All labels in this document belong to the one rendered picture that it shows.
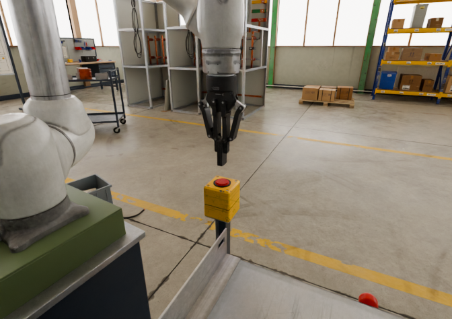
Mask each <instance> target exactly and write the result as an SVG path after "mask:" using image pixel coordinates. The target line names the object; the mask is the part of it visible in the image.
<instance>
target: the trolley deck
mask: <svg viewBox="0 0 452 319"><path fill-rule="evenodd" d="M207 319H407V318H403V317H401V316H397V315H395V314H392V313H389V312H386V311H384V310H380V309H378V308H375V307H373V306H369V305H367V304H364V303H361V302H358V301H355V300H353V299H350V298H347V297H344V296H342V295H338V294H336V293H332V292H331V291H327V290H325V289H321V288H319V287H316V286H313V285H310V284H308V283H304V282H302V281H299V280H296V279H293V278H290V277H288V276H285V275H282V274H279V273H276V272H274V271H270V270H268V269H265V268H262V267H259V266H256V265H254V264H251V263H248V262H245V261H243V260H240V261H239V263H238V265H237V267H236V268H235V270H234V272H233V274H232V276H231V278H230V279H229V281H228V283H227V284H226V286H225V288H224V290H223V292H222V294H221V296H220V297H219V299H218V301H217V302H216V304H215V307H214V308H213V310H212V312H211V313H210V315H209V317H208V318H207Z"/></svg>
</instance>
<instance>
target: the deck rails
mask: <svg viewBox="0 0 452 319"><path fill-rule="evenodd" d="M222 239H223V243H222V244H221V245H220V247H219V249H218V245H219V244H220V242H221V241H222ZM240 260H241V258H238V257H236V256H232V255H230V254H227V228H225V229H224V230H223V232H222V233H221V235H220V236H219V237H218V238H217V240H216V241H215V243H214V244H213V245H212V246H211V248H210V249H209V251H208V252H207V253H206V255H205V256H204V258H203V259H202V260H201V261H200V263H199V264H198V266H197V267H196V268H195V269H194V271H193V272H192V274H191V275H190V276H189V278H188V279H187V280H186V282H185V283H184V284H183V286H182V287H181V288H180V290H179V292H177V294H176V295H175V297H174V298H173V300H172V301H171V302H170V303H169V305H168V306H167V308H166V309H165V310H164V311H163V313H162V314H161V316H160V317H159V318H158V319H207V318H208V317H209V315H210V313H211V312H212V310H213V308H214V307H215V304H216V302H217V301H218V299H219V297H220V296H221V294H222V292H223V290H224V288H225V286H226V284H227V283H228V281H229V279H230V278H231V276H232V274H233V272H234V270H235V268H236V267H237V265H238V263H239V261H240Z"/></svg>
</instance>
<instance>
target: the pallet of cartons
mask: <svg viewBox="0 0 452 319"><path fill-rule="evenodd" d="M352 92H353V87H349V86H338V89H337V93H336V86H325V85H323V86H320V85H306V86H304V87H303V93H302V97H301V98H300V99H299V104H303V102H304V101H310V102H323V103H324V104H323V106H328V103H337V104H349V105H350V106H349V108H354V98H352ZM335 95H336V96H335Z"/></svg>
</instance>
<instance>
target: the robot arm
mask: <svg viewBox="0 0 452 319"><path fill-rule="evenodd" d="M162 1H164V2H165V3H167V4H168V5H169V6H170V7H172V8H173V9H175V10H176V11H177V12H178V13H179V14H180V15H181V16H182V17H183V19H184V22H185V25H186V28H188V29H189V30H190V31H191V32H192V33H193V34H195V35H196V36H197V37H198V38H199V39H200V41H201V44H202V48H240V46H241V39H242V37H243V27H244V0H162ZM7 5H8V8H9V13H10V16H11V21H12V24H13V29H14V32H15V37H16V40H17V45H18V48H19V52H20V57H21V60H22V65H23V68H24V73H25V76H26V81H27V84H28V89H29V93H30V98H28V99H27V101H26V103H25V104H24V105H23V107H22V110H23V113H10V114H2V115H0V241H2V242H4V243H5V244H7V245H8V246H9V249H10V252H11V253H18V252H21V251H23V250H25V249H26V248H27V247H29V246H30V245H32V244H33V243H34V242H36V241H38V240H40V239H42V238H43V237H45V236H47V235H49V234H51V233H52V232H55V231H56V230H58V229H60V228H62V227H63V226H65V225H67V224H69V223H71V222H72V221H75V220H76V219H79V218H81V217H84V216H86V215H88V214H89V208H88V207H86V206H83V205H78V204H76V203H74V202H72V201H70V200H69V196H68V194H67V190H66V187H65V180H66V179H67V176H68V173H69V170H70V168H72V167H73V166H74V165H75V164H77V163H78V162H79V161H80V160H81V159H82V158H83V157H84V156H85V155H86V154H87V152H88V151H89V150H90V149H91V147H92V145H93V142H94V139H95V129H94V126H93V123H92V121H91V120H90V118H89V117H88V115H87V113H86V111H85V108H84V106H83V103H82V102H81V101H80V100H79V99H78V98H77V97H75V96H74V95H71V91H70V87H69V80H68V77H67V70H66V66H65V60H64V56H63V49H62V45H61V38H60V34H59V28H58V24H57V17H56V13H55V9H54V3H53V0H7ZM240 54H241V51H240V49H202V70H203V72H204V73H208V75H206V90H207V93H206V97H205V99H204V100H203V101H200V102H198V106H199V108H200V109H201V112H202V117H203V120H204V125H205V128H206V133H207V137H208V138H211V139H213V140H214V142H215V152H217V165H218V166H224V165H225V164H226V163H227V153H228V152H229V142H230V141H233V140H234V139H236V137H237V132H238V130H239V125H240V122H241V117H242V114H243V112H244V110H245V109H246V107H247V106H246V104H242V103H241V102H240V101H238V97H237V94H236V91H237V75H234V73H239V71H240ZM209 106H210V107H211V108H212V115H213V120H212V117H211V111H210V108H209ZM234 106H235V110H236V112H235V114H234V117H233V123H232V126H231V131H230V116H231V110H232V108H233V107H234ZM221 117H222V136H221ZM221 138H222V139H221Z"/></svg>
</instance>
